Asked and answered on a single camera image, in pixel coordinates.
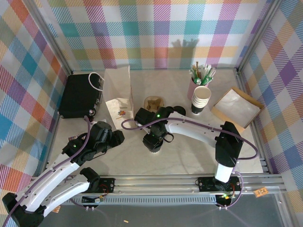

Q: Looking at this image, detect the brown pulp cup carrier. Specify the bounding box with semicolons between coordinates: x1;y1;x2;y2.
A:
144;96;166;112

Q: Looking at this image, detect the stack of paper cups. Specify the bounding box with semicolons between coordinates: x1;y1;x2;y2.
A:
191;85;212;115

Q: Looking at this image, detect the white paper bag with handles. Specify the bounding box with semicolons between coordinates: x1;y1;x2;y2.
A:
89;65;136;131

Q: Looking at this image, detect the black hard carrying case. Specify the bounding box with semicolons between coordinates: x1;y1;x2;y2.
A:
58;74;105;119

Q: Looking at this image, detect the pink cylindrical holder cup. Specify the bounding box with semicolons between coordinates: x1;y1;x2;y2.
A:
187;77;210;101

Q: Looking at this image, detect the small green circuit board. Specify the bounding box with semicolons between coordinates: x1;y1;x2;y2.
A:
82;195;105;204
217;193;235;201

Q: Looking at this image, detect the stack of white napkins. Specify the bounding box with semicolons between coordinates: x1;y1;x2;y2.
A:
214;91;260;127

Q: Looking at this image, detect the plaid patterned backdrop panel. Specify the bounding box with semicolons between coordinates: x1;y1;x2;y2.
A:
37;0;270;70
239;0;303;227
0;0;71;227

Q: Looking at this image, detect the brown cardboard napkin tray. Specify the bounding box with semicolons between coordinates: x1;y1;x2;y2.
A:
210;87;265;134

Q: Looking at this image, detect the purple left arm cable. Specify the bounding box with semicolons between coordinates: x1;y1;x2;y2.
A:
3;115;92;227

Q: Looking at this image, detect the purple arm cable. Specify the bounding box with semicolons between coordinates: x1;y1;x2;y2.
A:
3;115;92;227
121;117;258;210

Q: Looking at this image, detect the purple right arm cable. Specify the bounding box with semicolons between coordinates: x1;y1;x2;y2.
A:
121;117;258;210

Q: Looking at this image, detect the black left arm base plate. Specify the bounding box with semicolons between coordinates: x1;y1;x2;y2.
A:
94;177;116;193

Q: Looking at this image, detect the aluminium mounting rail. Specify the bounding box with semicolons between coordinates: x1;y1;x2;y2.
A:
25;175;288;196

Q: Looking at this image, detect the grey slotted cable duct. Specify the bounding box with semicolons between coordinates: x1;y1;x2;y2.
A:
71;195;220;205

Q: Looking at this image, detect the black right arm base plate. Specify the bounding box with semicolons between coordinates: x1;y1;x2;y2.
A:
198;176;241;192

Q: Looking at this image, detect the aluminium frame post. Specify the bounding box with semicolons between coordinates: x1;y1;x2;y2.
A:
235;0;284;75
27;0;74;74

